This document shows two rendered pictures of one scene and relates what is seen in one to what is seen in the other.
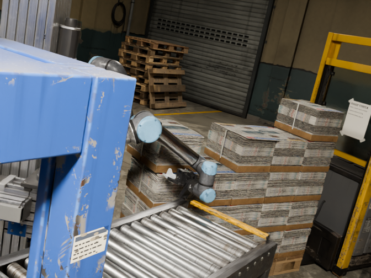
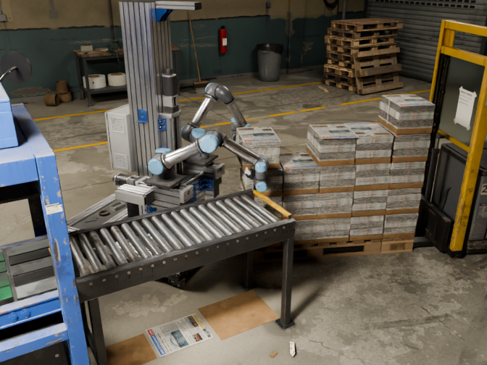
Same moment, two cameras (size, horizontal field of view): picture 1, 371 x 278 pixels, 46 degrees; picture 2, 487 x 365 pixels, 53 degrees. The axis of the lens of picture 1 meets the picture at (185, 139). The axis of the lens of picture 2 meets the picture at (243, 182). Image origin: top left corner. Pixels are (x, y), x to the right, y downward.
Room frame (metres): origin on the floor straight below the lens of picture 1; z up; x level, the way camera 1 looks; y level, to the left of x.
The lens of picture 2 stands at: (-0.71, -1.41, 2.22)
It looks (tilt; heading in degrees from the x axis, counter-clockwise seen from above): 24 degrees down; 27
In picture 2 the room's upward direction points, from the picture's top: straight up
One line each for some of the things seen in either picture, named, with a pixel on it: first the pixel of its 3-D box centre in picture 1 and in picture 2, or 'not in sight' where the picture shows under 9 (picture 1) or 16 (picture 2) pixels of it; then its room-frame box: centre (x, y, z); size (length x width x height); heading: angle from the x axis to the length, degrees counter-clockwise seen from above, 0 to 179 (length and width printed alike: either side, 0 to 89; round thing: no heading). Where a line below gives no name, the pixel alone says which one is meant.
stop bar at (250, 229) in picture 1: (228, 218); (272, 203); (1.95, -0.28, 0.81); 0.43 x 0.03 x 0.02; 57
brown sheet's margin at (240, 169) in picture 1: (236, 159); (329, 154); (2.89, -0.37, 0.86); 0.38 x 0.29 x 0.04; 35
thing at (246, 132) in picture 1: (245, 131); (333, 130); (2.87, -0.39, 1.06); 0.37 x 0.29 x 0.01; 35
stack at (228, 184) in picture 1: (208, 219); (311, 204); (2.82, -0.27, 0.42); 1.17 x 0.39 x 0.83; 125
